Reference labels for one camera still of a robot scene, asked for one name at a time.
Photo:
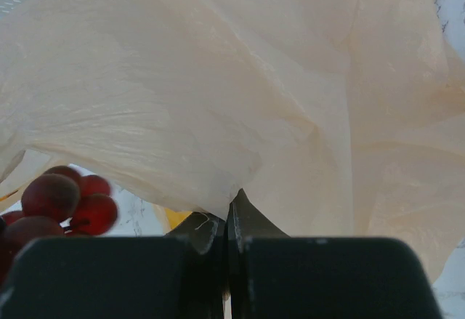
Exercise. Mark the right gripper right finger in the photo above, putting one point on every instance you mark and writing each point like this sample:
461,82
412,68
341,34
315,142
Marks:
274,275

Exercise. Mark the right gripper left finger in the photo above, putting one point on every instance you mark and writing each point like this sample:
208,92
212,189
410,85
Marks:
177,275

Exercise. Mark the fake dark red grapes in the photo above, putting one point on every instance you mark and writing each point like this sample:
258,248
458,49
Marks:
60,202

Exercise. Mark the peach banana-print plastic bag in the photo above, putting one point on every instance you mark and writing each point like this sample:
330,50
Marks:
337,117

